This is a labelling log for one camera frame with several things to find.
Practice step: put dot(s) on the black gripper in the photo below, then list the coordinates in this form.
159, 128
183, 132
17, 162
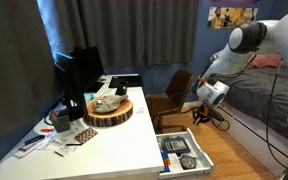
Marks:
206, 114

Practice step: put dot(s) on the white desk drawer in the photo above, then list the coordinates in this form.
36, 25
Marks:
202, 156

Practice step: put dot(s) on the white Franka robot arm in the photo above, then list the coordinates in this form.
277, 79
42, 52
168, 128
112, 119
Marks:
284, 33

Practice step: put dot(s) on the grey calculator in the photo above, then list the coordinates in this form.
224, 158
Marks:
175, 145

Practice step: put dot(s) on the brown leather chair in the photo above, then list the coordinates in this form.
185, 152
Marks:
177, 90

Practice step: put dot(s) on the round dark gadget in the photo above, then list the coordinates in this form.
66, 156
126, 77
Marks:
187, 162

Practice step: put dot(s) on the white paper box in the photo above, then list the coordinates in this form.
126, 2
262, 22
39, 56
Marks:
175, 163

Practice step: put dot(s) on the blue and orange box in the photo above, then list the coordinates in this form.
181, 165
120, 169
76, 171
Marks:
165, 160

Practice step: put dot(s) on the black mouse pad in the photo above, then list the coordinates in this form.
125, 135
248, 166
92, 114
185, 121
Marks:
126, 81

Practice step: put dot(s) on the black mouse with yellow dot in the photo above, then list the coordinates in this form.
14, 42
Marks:
121, 90

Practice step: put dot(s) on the pink pillow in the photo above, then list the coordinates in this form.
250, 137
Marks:
265, 61

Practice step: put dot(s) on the round wood slice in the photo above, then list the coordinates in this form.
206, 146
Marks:
114, 115

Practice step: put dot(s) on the grey stone figure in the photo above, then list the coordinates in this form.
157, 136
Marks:
109, 103

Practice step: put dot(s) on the basketball players poster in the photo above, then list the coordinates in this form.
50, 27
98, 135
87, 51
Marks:
232, 18

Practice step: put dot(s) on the grey pleated curtain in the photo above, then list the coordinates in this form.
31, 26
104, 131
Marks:
134, 30

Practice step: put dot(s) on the pale green object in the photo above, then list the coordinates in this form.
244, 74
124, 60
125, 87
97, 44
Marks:
88, 97

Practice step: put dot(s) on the patterned brown case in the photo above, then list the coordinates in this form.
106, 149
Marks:
86, 135

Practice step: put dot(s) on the small black monitor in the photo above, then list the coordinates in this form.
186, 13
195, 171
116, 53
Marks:
90, 65

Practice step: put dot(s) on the black pen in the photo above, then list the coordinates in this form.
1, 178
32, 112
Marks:
73, 144

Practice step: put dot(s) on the large black monitor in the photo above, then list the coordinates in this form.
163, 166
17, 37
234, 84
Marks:
74, 90

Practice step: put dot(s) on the grey desk organiser box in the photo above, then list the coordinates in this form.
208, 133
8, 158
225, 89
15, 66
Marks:
61, 122

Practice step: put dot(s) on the scattered white papers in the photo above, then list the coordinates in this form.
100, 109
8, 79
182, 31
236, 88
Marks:
50, 141

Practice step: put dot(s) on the orange pen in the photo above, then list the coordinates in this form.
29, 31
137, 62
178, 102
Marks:
46, 130

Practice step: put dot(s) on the purple pen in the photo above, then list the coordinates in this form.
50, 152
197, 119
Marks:
34, 139

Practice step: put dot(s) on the dark blackout curtain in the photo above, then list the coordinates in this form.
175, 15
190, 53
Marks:
14, 66

